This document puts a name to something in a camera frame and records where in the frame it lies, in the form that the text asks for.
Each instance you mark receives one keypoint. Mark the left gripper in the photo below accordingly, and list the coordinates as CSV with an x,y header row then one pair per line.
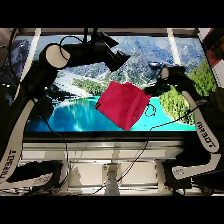
x,y
98,53

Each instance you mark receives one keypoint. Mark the red shorts with black stripes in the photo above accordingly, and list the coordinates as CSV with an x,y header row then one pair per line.
x,y
123,103

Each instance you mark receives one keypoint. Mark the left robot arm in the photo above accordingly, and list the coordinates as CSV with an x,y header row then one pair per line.
x,y
43,70

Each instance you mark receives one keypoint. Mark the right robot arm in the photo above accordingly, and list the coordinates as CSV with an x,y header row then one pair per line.
x,y
203,126

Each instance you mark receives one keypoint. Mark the heap of clothes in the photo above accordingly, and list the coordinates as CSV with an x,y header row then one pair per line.
x,y
215,43

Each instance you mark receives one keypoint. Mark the brown garment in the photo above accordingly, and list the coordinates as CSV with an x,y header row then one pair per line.
x,y
218,97

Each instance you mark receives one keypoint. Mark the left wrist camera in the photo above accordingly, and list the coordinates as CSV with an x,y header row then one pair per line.
x,y
108,39

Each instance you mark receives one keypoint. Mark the silver frame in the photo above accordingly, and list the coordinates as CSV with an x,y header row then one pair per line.
x,y
133,145

